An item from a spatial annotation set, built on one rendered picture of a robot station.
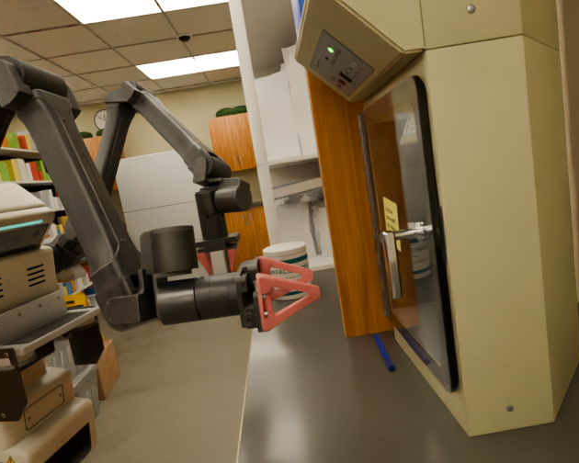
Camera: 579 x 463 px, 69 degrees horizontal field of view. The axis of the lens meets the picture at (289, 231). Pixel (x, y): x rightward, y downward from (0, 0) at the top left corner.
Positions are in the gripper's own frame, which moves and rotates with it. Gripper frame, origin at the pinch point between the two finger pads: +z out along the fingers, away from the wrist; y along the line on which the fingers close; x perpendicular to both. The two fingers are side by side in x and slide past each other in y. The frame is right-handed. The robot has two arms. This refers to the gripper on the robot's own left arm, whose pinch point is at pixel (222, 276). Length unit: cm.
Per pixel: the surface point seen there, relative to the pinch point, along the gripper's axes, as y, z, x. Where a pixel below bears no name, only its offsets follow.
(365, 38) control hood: 28, -35, -43
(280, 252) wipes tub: 13.8, 1.1, 23.7
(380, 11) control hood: 29, -37, -46
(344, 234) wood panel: 27.3, -6.7, -9.3
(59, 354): -115, 57, 130
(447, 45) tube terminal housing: 36, -32, -46
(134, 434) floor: -84, 111, 128
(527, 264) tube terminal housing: 43, -6, -46
